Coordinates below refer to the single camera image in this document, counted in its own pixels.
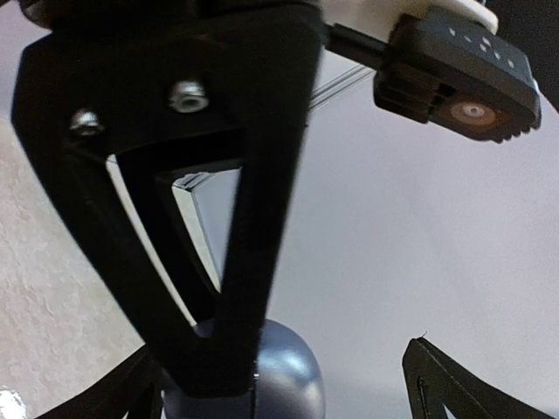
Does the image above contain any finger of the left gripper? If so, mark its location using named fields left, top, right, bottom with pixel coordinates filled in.
left=40, top=346, right=162, bottom=419

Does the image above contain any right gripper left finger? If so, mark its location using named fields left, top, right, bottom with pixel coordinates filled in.
left=12, top=17, right=323, bottom=397

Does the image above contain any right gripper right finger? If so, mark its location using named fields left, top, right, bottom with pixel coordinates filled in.
left=402, top=337, right=550, bottom=419

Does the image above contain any blue earbud charging case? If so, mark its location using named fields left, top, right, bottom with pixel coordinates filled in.
left=161, top=319, right=326, bottom=418

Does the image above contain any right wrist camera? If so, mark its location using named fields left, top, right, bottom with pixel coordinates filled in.
left=326, top=1, right=542, bottom=143

